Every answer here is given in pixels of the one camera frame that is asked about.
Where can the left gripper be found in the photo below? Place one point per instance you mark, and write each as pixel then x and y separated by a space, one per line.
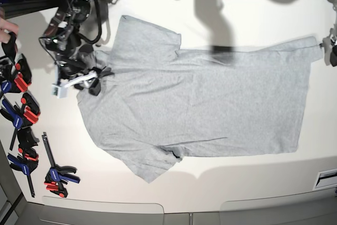
pixel 330 44

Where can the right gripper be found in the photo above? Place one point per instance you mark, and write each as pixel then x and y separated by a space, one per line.
pixel 82 72

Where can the grey T-shirt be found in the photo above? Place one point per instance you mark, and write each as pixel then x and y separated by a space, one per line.
pixel 163 103

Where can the black clamp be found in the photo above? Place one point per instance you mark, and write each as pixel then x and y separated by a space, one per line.
pixel 9 48

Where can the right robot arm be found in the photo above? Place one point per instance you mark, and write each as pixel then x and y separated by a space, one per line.
pixel 64 42

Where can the person hand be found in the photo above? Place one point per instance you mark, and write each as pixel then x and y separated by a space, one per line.
pixel 6 28

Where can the bar clamp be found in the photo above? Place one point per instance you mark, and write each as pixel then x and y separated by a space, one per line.
pixel 26 162
pixel 21 118
pixel 15 78
pixel 57 177

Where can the top bar clamp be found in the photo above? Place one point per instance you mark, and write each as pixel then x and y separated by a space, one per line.
pixel 15 78

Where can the right bar clamp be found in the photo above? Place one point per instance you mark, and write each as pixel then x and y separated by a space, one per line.
pixel 57 177

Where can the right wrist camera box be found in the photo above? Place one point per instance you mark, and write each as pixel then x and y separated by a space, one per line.
pixel 59 91

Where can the white slotted bracket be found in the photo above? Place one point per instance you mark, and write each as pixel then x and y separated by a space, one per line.
pixel 325 180

